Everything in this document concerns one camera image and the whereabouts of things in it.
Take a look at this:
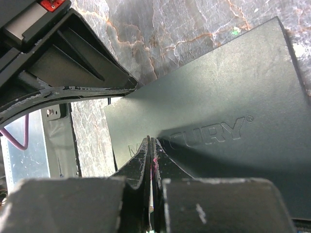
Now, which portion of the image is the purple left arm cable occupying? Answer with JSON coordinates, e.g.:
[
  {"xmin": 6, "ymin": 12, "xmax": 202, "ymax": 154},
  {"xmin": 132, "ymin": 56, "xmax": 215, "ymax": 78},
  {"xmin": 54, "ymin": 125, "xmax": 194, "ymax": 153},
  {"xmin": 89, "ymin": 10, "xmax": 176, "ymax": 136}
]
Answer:
[{"xmin": 0, "ymin": 114, "xmax": 30, "ymax": 151}]

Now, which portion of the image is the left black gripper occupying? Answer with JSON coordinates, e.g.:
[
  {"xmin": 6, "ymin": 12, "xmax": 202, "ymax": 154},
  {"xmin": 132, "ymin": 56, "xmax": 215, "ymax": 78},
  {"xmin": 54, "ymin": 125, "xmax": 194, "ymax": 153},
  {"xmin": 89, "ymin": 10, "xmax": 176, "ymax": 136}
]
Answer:
[{"xmin": 0, "ymin": 0, "xmax": 138, "ymax": 126}]

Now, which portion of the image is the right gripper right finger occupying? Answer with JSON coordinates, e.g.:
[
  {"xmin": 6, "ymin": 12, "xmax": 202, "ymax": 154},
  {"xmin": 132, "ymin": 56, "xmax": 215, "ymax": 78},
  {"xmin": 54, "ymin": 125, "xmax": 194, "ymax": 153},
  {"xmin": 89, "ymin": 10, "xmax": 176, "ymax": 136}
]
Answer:
[{"xmin": 150, "ymin": 138, "xmax": 295, "ymax": 233}]

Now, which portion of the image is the black network switch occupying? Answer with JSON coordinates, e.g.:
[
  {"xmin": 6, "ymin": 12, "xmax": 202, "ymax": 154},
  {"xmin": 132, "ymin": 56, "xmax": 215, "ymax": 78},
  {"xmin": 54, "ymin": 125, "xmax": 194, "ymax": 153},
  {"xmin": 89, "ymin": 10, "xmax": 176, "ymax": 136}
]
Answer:
[{"xmin": 104, "ymin": 17, "xmax": 311, "ymax": 219}]

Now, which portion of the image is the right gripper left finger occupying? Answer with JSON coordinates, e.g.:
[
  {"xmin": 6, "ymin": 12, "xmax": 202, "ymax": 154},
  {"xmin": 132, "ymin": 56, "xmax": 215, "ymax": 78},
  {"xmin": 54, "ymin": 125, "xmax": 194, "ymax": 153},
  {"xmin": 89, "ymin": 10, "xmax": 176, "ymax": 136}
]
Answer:
[{"xmin": 0, "ymin": 137, "xmax": 151, "ymax": 233}]

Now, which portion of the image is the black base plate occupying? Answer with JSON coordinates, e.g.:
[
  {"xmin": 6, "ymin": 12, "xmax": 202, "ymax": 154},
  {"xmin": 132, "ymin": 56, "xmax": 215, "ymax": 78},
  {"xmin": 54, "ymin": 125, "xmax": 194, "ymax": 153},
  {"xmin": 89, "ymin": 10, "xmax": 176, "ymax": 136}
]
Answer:
[{"xmin": 41, "ymin": 104, "xmax": 82, "ymax": 178}]

